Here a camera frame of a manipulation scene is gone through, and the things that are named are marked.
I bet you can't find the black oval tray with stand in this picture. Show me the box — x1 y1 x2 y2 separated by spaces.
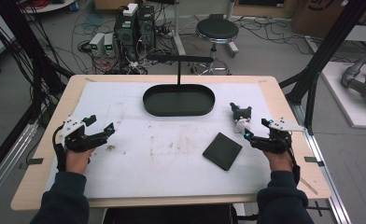
142 54 217 118

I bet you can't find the aluminium rail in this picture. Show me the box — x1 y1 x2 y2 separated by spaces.
290 102 354 224
0 120 39 207

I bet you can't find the white desk leg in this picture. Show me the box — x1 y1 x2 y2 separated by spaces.
171 0 188 57

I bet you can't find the white table mat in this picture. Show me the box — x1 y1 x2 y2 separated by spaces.
44 81 301 201

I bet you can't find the black frame with cables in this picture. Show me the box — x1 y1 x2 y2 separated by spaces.
0 0 76 126

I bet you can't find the black tape strip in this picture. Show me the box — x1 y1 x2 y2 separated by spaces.
303 156 326 168
26 157 45 166

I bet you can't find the cardboard box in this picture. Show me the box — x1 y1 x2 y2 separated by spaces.
290 0 366 39

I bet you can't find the black cable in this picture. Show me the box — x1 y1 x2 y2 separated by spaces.
52 123 68 173
285 146 302 188

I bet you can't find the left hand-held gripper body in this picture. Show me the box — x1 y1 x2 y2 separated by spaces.
60 115 95 154

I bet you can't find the black square pad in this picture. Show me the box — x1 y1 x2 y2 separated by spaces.
202 132 244 172

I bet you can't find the tangle of floor cables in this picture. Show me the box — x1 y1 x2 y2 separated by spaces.
68 3 179 76

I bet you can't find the black frame post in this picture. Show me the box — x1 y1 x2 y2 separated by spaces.
278 0 366 135

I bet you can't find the black round stool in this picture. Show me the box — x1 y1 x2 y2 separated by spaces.
189 17 240 77

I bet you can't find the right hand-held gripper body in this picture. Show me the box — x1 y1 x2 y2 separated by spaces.
261 117 307 155

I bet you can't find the person's left hand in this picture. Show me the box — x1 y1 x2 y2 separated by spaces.
64 147 96 175

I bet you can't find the white platform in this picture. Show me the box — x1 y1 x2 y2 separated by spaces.
320 61 366 131

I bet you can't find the black and white plush toy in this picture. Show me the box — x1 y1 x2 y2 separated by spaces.
229 102 253 135

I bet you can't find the person's right hand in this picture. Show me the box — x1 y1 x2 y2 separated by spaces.
262 150 293 173

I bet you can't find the grey power supply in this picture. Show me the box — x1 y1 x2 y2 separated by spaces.
89 32 106 57
103 33 117 57

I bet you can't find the black computer tower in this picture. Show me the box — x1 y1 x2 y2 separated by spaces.
113 12 139 61
136 4 157 51

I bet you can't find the white box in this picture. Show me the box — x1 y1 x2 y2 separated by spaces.
121 2 139 18

